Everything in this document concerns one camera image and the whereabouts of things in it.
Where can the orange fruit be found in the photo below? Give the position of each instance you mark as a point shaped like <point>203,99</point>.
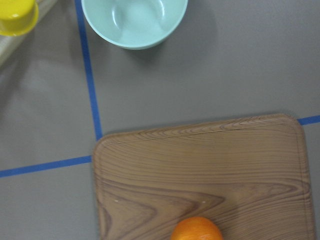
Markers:
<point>196,228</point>

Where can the brown wooden tray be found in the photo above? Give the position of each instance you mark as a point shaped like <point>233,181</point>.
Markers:
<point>250,176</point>

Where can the mint green bowl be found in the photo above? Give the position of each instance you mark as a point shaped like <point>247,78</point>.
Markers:
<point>134,24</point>

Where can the wooden cup rack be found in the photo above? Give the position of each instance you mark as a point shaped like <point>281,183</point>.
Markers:
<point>9,43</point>

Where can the yellow cup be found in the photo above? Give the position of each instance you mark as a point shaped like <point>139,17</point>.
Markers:
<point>18,17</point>

